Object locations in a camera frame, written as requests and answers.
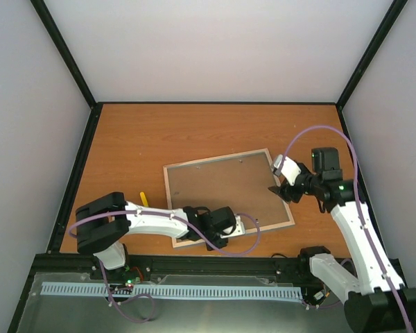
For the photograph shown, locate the blue wooden picture frame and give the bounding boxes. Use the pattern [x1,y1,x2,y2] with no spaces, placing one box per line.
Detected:
[164,148,295,232]

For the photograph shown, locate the yellow handled screwdriver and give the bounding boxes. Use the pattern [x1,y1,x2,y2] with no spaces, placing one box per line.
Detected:
[139,191,150,207]

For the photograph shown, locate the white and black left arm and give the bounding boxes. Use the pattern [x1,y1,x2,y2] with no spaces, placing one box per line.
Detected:
[69,192,245,280]

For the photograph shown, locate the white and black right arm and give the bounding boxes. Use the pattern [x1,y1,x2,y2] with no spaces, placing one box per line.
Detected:
[269,147,416,332]

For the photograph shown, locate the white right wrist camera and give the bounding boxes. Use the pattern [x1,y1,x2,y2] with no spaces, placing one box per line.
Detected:
[271,154,301,186]

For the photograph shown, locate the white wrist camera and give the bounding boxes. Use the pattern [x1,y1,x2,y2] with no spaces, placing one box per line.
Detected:
[271,154,301,186]
[220,215,246,239]

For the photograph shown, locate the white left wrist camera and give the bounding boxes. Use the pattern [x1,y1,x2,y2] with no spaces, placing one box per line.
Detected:
[220,215,246,239]

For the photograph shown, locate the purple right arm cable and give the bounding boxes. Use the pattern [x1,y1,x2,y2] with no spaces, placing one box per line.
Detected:
[275,125,415,333]

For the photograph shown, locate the black enclosure frame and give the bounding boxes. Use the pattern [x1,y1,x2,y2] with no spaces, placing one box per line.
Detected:
[7,0,408,332]

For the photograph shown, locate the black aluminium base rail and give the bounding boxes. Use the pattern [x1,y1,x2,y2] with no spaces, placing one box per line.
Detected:
[30,253,322,286]

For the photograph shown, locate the light blue slotted cable duct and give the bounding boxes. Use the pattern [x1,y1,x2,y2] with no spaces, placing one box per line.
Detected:
[40,282,303,302]

